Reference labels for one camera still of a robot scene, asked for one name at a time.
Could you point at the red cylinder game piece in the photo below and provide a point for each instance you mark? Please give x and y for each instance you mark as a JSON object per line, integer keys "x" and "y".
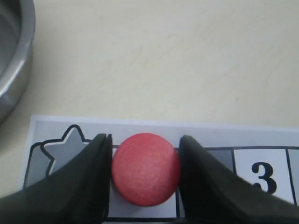
{"x": 146, "y": 169}

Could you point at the round stainless steel bowl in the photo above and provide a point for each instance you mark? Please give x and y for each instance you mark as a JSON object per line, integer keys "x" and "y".
{"x": 17, "y": 31}

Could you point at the printed paper game board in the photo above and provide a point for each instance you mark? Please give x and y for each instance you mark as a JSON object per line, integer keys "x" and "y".
{"x": 266, "y": 157}

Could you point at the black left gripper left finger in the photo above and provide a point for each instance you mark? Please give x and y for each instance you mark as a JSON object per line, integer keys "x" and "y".
{"x": 78, "y": 193}

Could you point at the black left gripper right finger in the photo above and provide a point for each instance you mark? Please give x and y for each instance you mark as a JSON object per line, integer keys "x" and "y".
{"x": 212, "y": 194}

